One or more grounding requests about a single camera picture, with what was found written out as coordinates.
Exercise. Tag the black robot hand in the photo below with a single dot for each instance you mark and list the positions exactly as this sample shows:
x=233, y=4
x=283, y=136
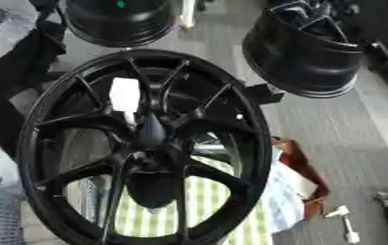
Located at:
x=152, y=188

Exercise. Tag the black spoked wheel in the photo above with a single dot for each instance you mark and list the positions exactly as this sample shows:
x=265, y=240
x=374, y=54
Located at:
x=54, y=178

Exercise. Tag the white pin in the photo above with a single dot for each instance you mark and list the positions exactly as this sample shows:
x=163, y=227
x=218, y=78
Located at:
x=337, y=211
x=350, y=230

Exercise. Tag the black spoked wheel rim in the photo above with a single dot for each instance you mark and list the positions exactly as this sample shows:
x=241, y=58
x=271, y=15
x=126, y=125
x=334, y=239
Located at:
x=303, y=60

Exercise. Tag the black block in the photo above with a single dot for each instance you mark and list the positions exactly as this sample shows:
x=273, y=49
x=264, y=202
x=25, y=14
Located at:
x=265, y=93

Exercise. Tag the brown wooden board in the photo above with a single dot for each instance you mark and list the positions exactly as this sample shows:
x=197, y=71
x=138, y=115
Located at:
x=306, y=175

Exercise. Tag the person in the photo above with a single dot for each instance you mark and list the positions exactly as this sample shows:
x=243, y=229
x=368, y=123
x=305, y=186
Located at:
x=4, y=79

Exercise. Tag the white post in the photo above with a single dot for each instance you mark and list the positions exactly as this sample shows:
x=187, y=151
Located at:
x=187, y=14

